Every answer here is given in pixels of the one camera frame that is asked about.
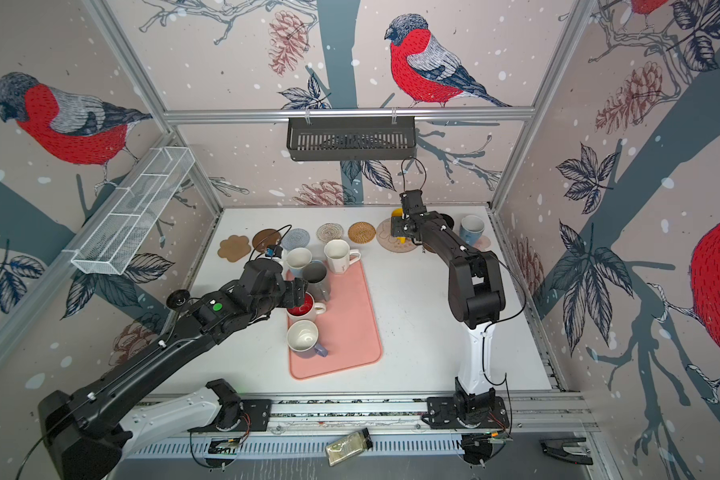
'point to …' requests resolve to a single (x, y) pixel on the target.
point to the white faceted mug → (339, 255)
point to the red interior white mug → (308, 311)
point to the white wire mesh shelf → (120, 239)
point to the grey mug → (318, 281)
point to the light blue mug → (298, 259)
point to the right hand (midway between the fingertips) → (399, 229)
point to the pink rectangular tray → (348, 327)
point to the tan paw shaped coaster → (234, 247)
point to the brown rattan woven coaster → (361, 232)
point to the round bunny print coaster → (389, 242)
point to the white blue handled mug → (471, 228)
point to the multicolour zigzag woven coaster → (330, 231)
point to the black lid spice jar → (177, 298)
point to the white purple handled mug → (302, 338)
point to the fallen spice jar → (348, 447)
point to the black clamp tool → (554, 447)
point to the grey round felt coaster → (295, 238)
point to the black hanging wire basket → (334, 138)
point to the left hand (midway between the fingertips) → (295, 284)
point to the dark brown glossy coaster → (264, 238)
